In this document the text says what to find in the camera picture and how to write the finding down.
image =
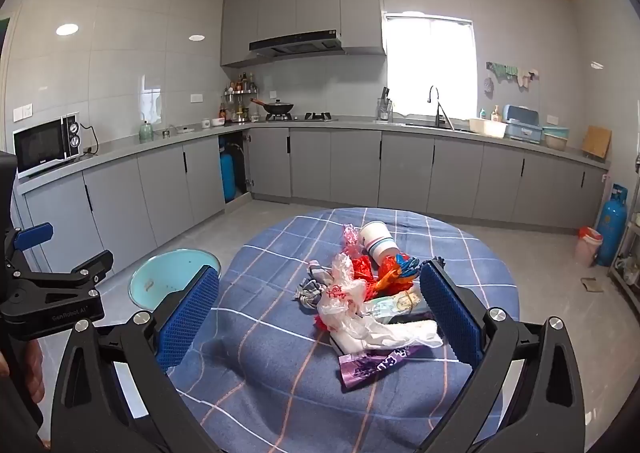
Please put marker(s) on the grey kitchen counter cabinets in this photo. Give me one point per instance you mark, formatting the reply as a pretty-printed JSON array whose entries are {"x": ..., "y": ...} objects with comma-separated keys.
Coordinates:
[{"x": 325, "y": 168}]

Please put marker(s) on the black range hood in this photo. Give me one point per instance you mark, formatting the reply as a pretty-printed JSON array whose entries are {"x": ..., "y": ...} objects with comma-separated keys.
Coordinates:
[{"x": 295, "y": 45}]

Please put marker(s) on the black kitchen faucet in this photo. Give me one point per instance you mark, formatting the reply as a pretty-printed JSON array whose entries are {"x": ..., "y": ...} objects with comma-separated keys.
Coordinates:
[{"x": 438, "y": 113}]

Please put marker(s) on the bright window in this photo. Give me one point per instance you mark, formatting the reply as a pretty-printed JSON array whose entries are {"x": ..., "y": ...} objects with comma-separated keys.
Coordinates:
[{"x": 430, "y": 58}]

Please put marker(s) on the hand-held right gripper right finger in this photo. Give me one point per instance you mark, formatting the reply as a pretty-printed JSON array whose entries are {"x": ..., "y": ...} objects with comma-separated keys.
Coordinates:
[{"x": 450, "y": 313}]

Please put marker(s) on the plaid cloth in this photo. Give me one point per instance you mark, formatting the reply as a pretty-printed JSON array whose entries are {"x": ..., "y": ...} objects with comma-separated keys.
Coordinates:
[{"x": 312, "y": 288}]

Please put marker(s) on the white striped paper cup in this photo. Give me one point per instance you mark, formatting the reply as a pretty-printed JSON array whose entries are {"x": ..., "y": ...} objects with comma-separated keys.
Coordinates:
[{"x": 377, "y": 240}]

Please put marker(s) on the green printed packet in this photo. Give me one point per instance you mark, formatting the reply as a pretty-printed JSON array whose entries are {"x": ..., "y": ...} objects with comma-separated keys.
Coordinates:
[{"x": 395, "y": 305}]

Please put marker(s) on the person's left hand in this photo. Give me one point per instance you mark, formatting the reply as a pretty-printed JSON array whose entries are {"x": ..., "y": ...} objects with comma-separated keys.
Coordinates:
[{"x": 36, "y": 373}]

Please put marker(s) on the teal enamel basin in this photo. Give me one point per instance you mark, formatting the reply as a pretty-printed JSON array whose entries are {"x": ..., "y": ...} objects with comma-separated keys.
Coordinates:
[{"x": 165, "y": 273}]

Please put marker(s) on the soap bottle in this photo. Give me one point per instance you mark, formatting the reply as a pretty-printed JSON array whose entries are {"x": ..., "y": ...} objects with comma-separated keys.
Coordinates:
[{"x": 496, "y": 115}]

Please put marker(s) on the pink trash bin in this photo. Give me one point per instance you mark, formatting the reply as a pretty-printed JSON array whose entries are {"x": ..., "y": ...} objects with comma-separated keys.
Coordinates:
[{"x": 587, "y": 248}]

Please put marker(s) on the blue plaid tablecloth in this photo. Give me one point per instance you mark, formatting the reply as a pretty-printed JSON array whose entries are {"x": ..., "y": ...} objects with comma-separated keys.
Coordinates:
[{"x": 280, "y": 348}]

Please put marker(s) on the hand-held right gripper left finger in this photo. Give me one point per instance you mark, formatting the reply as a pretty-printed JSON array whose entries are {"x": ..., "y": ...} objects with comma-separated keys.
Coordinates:
[{"x": 187, "y": 318}]

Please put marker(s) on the blue dish rack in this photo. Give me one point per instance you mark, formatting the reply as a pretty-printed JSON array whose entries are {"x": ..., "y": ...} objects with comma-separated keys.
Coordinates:
[{"x": 522, "y": 125}]

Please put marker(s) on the wall hooks with cloths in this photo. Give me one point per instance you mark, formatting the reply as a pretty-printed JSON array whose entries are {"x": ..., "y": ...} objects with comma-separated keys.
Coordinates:
[{"x": 505, "y": 70}]

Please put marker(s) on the blue gas cylinder under counter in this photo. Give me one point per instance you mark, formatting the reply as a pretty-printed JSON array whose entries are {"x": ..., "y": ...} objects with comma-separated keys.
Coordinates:
[{"x": 228, "y": 175}]

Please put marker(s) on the gas stove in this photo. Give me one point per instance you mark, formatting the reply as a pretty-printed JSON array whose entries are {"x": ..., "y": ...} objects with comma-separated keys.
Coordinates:
[{"x": 315, "y": 117}]

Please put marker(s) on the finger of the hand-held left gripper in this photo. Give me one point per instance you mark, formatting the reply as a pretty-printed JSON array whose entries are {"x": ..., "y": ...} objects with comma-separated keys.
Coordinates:
[
  {"x": 97, "y": 265},
  {"x": 35, "y": 234}
]

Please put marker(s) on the pink clear wrapper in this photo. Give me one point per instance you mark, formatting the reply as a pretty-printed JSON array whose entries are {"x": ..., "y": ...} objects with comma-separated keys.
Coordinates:
[{"x": 351, "y": 239}]

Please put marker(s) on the white plastic basin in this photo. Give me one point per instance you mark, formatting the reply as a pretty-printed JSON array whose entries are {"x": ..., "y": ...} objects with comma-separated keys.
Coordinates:
[{"x": 487, "y": 128}]

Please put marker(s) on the white microwave oven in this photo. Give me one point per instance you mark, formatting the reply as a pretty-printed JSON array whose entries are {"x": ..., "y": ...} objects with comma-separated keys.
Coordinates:
[{"x": 40, "y": 148}]

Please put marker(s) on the stacked teal beige bowls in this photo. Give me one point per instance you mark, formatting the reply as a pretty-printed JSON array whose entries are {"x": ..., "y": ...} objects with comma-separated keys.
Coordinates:
[{"x": 555, "y": 139}]

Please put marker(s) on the purple wrapper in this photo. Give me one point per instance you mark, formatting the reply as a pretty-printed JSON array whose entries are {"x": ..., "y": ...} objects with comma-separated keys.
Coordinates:
[{"x": 365, "y": 368}]

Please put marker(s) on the cardboard piece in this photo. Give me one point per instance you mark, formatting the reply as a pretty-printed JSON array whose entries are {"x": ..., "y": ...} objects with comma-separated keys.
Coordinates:
[{"x": 591, "y": 284}]

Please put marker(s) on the clear red-printed plastic bag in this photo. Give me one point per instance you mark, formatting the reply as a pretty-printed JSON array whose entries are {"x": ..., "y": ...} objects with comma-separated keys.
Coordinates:
[{"x": 340, "y": 298}]

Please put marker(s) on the wall switch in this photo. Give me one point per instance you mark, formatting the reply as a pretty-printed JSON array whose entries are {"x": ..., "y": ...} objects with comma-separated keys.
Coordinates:
[{"x": 22, "y": 112}]

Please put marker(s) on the knife holder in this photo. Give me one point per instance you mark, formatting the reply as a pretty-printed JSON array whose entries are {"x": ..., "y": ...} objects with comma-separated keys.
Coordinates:
[{"x": 384, "y": 108}]

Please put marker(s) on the green jar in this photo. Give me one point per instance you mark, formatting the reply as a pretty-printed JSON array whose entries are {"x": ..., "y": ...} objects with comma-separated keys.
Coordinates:
[{"x": 145, "y": 133}]

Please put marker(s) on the corner spice rack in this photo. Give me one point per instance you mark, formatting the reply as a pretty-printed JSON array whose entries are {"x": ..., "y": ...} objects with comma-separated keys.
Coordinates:
[{"x": 239, "y": 98}]

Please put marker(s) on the black wok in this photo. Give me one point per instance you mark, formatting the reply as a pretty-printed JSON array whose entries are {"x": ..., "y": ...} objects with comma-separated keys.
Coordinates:
[{"x": 277, "y": 108}]

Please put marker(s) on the wooden cutting board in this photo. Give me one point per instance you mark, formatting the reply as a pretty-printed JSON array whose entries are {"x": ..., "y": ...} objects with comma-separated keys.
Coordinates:
[{"x": 596, "y": 143}]

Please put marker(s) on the metal storage rack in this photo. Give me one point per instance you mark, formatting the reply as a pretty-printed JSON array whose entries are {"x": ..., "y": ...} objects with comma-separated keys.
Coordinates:
[{"x": 627, "y": 253}]

